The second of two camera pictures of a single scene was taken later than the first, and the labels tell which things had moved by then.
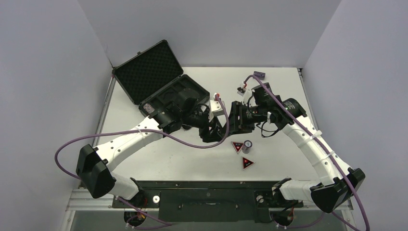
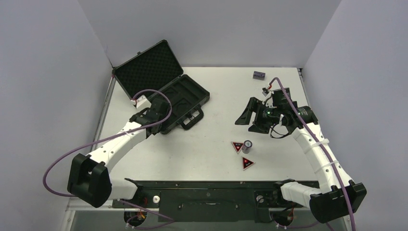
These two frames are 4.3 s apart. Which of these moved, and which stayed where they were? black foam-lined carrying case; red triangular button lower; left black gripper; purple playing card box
Moved: left black gripper
Stayed: purple playing card box; red triangular button lower; black foam-lined carrying case
